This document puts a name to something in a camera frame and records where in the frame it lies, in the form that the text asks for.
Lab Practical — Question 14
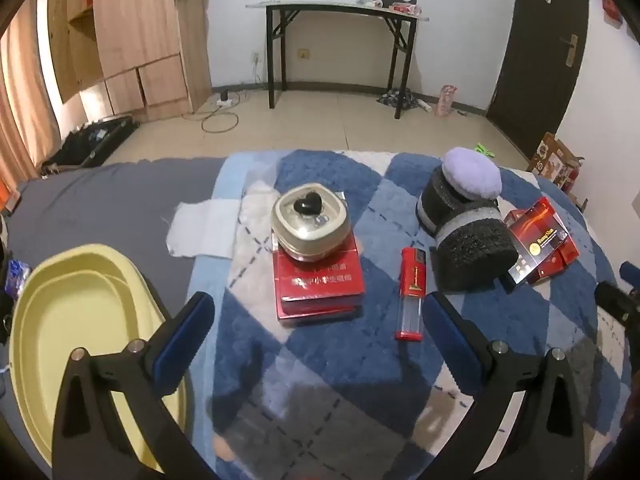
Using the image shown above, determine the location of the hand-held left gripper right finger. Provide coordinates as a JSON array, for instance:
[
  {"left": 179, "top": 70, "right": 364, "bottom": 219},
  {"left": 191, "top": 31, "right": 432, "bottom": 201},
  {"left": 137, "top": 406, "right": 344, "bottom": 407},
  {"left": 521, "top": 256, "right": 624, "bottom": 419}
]
[{"left": 422, "top": 290, "right": 586, "bottom": 480}]

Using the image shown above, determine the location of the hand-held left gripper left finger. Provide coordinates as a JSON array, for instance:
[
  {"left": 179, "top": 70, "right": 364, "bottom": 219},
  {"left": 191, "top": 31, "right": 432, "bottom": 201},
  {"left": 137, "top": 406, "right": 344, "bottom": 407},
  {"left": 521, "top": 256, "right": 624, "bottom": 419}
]
[{"left": 51, "top": 291, "right": 217, "bottom": 480}]

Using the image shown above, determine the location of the red lighter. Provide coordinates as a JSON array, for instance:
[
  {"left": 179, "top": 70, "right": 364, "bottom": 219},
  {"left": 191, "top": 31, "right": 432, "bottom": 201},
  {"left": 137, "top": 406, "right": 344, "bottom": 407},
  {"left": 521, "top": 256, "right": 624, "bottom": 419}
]
[{"left": 394, "top": 247, "right": 427, "bottom": 342}]

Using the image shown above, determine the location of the red cigarette box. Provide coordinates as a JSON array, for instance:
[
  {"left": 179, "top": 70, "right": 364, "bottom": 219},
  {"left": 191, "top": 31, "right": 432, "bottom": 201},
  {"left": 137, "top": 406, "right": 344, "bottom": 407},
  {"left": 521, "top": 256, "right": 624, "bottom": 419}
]
[{"left": 502, "top": 207, "right": 581, "bottom": 286}]

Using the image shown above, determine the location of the black foam roll grey band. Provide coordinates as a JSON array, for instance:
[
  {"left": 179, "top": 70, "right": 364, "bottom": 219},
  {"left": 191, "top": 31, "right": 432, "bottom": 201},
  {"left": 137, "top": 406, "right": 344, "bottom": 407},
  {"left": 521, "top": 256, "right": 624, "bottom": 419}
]
[
  {"left": 434, "top": 204, "right": 519, "bottom": 294},
  {"left": 416, "top": 162, "right": 483, "bottom": 237}
]

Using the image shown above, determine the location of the yellow plastic basin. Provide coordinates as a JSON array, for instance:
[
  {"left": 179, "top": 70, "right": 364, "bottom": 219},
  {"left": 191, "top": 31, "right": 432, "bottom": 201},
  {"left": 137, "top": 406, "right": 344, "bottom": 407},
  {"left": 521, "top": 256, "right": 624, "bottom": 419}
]
[{"left": 9, "top": 244, "right": 188, "bottom": 473}]

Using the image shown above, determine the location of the large red box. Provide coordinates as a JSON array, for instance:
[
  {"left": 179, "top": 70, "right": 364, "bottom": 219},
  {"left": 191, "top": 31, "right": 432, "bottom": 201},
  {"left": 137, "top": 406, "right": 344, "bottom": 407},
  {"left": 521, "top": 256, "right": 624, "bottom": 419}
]
[{"left": 272, "top": 191, "right": 366, "bottom": 311}]

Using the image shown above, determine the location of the beige square container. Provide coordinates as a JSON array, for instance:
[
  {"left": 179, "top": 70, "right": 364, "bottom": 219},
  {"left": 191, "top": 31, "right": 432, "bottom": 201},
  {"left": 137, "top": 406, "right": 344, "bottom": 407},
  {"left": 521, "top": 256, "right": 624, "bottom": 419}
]
[{"left": 270, "top": 183, "right": 352, "bottom": 264}]

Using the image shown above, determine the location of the purple powder puff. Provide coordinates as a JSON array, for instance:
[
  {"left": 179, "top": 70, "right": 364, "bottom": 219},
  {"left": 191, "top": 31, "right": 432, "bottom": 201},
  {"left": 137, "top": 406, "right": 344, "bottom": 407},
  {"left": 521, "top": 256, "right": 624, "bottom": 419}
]
[{"left": 443, "top": 147, "right": 502, "bottom": 201}]

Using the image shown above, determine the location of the black heart stone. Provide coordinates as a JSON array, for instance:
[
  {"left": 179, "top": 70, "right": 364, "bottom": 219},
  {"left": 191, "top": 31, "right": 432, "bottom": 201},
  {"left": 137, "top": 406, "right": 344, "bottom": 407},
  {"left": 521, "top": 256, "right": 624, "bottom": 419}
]
[{"left": 293, "top": 192, "right": 321, "bottom": 214}]

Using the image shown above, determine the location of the white cloth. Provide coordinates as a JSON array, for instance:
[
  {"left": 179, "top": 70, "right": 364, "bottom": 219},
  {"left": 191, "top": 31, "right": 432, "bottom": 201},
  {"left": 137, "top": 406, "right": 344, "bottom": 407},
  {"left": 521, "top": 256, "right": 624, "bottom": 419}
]
[{"left": 166, "top": 197, "right": 242, "bottom": 259}]

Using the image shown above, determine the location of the blue checked fleece blanket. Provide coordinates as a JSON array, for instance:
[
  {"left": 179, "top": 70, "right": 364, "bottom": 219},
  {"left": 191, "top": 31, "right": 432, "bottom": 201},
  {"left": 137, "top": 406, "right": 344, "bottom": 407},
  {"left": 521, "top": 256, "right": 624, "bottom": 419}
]
[{"left": 192, "top": 149, "right": 633, "bottom": 480}]

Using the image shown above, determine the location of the printed cardboard box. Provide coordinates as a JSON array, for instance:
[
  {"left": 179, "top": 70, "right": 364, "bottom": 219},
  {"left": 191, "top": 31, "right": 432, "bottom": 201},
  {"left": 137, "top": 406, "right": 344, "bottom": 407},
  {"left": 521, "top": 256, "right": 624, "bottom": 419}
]
[{"left": 527, "top": 132, "right": 585, "bottom": 193}]

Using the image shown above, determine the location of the blue packet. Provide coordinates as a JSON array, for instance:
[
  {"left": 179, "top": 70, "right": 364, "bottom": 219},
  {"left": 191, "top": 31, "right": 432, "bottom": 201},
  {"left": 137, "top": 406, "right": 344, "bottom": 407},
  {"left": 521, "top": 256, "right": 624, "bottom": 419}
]
[{"left": 4, "top": 259, "right": 32, "bottom": 302}]

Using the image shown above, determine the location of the black case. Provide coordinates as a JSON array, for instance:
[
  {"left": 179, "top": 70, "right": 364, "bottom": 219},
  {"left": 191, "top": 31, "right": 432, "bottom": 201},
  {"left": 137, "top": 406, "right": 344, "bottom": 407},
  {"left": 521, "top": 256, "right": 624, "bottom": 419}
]
[{"left": 41, "top": 115, "right": 139, "bottom": 177}]

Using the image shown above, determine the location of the dark door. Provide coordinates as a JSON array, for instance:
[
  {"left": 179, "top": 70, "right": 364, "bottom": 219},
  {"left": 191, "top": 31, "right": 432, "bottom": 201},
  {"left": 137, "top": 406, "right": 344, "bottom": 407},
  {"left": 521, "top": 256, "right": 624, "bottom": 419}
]
[{"left": 486, "top": 0, "right": 591, "bottom": 158}]

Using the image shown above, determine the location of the pink bag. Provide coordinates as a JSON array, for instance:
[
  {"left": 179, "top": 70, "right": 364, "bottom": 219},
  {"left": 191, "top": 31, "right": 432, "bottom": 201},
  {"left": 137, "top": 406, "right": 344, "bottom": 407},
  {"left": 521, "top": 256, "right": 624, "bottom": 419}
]
[{"left": 437, "top": 85, "right": 459, "bottom": 118}]

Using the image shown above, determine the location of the pile of dark clothes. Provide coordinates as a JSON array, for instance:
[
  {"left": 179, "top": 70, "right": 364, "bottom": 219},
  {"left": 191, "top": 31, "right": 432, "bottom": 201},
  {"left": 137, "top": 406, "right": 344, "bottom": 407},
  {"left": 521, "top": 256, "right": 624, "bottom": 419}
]
[{"left": 376, "top": 88, "right": 420, "bottom": 111}]

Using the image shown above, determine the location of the orange curtain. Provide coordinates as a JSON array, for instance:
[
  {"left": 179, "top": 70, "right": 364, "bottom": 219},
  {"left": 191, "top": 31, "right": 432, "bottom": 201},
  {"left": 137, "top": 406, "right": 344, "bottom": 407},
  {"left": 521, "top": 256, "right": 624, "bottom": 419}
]
[{"left": 0, "top": 7, "right": 62, "bottom": 186}]

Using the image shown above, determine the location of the wooden wardrobe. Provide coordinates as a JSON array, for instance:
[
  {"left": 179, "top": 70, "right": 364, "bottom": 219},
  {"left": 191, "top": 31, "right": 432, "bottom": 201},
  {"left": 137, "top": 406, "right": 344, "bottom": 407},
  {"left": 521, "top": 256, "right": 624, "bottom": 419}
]
[{"left": 47, "top": 0, "right": 213, "bottom": 123}]

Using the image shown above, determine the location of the black folding table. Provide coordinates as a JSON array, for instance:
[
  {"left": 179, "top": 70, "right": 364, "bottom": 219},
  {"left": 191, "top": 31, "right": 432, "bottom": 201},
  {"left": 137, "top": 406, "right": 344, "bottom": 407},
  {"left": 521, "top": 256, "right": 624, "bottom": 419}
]
[{"left": 246, "top": 0, "right": 430, "bottom": 120}]

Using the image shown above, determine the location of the power strip with cable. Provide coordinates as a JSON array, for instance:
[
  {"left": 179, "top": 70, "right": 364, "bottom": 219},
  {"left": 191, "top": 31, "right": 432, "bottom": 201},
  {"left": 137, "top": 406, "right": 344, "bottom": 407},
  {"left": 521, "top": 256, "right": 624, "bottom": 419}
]
[{"left": 182, "top": 89, "right": 241, "bottom": 134}]

